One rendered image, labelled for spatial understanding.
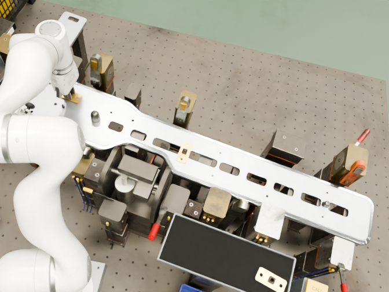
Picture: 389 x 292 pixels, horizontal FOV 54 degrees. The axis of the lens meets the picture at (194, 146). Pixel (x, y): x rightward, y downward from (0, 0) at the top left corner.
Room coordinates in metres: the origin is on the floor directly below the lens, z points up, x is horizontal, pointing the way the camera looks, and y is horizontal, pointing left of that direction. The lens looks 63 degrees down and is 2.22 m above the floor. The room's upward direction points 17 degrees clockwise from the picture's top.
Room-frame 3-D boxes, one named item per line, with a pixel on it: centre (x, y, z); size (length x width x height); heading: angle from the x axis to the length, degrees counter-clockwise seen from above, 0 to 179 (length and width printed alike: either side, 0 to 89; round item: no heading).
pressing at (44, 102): (0.58, 0.01, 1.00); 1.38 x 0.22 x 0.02; 86
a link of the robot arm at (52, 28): (0.65, 0.49, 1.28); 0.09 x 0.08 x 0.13; 114
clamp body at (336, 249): (0.36, -0.55, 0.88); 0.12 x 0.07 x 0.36; 176
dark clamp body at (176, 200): (0.36, 0.01, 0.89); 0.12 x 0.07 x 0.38; 176
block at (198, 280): (0.23, -0.18, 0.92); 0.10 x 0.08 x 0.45; 86
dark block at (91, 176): (0.37, 0.27, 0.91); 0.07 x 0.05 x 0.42; 176
